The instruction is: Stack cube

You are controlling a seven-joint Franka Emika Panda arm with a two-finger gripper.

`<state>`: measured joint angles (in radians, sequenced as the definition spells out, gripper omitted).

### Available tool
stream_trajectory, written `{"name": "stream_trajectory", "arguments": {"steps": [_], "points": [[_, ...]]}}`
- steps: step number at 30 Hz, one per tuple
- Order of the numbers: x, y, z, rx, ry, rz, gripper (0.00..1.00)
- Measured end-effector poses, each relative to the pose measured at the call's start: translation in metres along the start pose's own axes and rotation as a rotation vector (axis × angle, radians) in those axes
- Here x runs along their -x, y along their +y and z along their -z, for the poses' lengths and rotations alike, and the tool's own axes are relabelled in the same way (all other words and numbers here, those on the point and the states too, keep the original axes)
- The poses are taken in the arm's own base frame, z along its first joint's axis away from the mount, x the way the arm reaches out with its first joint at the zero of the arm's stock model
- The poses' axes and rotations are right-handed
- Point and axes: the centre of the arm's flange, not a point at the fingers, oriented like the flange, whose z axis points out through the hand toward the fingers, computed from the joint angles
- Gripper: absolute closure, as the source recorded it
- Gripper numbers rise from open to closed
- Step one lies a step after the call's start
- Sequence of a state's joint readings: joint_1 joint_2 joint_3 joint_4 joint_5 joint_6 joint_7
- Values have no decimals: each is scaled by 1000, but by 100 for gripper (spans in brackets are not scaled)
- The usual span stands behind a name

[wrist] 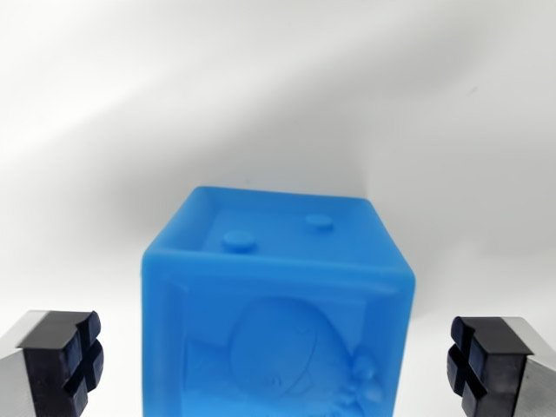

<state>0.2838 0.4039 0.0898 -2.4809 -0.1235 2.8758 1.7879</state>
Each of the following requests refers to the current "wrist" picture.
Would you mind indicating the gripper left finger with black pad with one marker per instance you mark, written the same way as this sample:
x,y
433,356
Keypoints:
x,y
48,365

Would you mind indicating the blue embossed cube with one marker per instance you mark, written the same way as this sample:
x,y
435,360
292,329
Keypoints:
x,y
278,313

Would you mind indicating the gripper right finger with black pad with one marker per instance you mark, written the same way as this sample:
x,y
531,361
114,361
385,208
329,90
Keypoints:
x,y
499,365

